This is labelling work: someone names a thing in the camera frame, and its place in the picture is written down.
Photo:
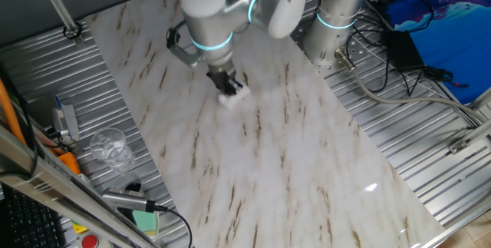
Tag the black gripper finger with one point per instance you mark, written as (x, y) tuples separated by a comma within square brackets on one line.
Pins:
[(228, 88), (238, 83)]

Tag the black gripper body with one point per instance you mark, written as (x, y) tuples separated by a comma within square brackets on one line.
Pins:
[(221, 77)]

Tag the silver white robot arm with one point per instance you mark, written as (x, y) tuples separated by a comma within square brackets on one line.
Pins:
[(215, 17)]

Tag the green yellow sponge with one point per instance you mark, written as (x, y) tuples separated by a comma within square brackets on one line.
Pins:
[(145, 219)]

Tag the white marble pattern board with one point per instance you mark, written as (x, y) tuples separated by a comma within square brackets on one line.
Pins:
[(268, 144)]

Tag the large clear glass cup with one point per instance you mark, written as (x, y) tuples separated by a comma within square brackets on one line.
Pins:
[(111, 150)]

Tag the silver blue scale device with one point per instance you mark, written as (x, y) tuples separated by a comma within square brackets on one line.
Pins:
[(67, 119)]

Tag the black power adapter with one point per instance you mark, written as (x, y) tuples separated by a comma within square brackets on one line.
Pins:
[(404, 50)]

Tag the orange box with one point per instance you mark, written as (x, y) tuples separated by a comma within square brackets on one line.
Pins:
[(70, 162)]

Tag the grey box red button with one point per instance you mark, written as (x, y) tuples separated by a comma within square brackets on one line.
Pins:
[(89, 241)]

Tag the orange tube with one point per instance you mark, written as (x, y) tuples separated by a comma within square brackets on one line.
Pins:
[(8, 113)]

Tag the blue poster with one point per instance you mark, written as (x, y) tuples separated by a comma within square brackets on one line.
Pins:
[(452, 29)]

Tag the black keyboard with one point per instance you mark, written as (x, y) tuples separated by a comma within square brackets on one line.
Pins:
[(30, 221)]

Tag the wrist camera on silver bracket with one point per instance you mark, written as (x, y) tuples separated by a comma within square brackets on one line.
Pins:
[(180, 52)]

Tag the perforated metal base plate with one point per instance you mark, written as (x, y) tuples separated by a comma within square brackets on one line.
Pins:
[(358, 50)]

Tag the silver exterior camera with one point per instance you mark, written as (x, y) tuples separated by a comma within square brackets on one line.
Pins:
[(124, 200)]

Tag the small metal corner bracket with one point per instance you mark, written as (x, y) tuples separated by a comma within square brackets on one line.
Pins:
[(76, 148), (458, 147)]

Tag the aluminium frame post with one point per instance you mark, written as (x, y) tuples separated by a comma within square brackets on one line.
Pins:
[(55, 4)]

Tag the aluminium frame beam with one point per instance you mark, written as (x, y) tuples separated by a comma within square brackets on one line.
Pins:
[(57, 184)]

